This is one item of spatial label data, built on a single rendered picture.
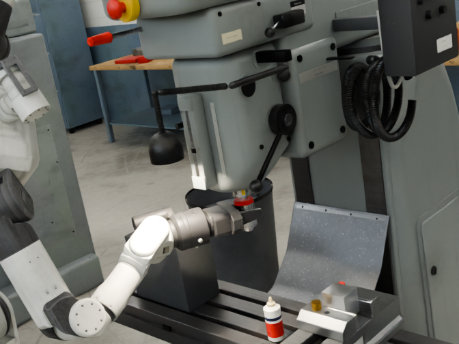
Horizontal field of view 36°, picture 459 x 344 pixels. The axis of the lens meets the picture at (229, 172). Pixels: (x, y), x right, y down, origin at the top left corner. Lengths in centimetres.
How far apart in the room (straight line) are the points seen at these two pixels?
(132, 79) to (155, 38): 722
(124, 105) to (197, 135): 751
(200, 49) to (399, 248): 83
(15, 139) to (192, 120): 38
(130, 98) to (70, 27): 110
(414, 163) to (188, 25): 78
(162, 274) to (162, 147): 56
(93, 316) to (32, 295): 13
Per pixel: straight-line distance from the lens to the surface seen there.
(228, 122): 152
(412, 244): 198
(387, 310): 169
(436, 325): 214
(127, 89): 890
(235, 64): 151
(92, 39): 150
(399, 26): 156
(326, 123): 172
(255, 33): 152
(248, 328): 180
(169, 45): 153
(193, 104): 152
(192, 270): 189
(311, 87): 167
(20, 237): 148
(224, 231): 165
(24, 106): 150
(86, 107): 906
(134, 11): 142
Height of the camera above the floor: 183
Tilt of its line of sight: 17 degrees down
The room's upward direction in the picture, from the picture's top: 10 degrees counter-clockwise
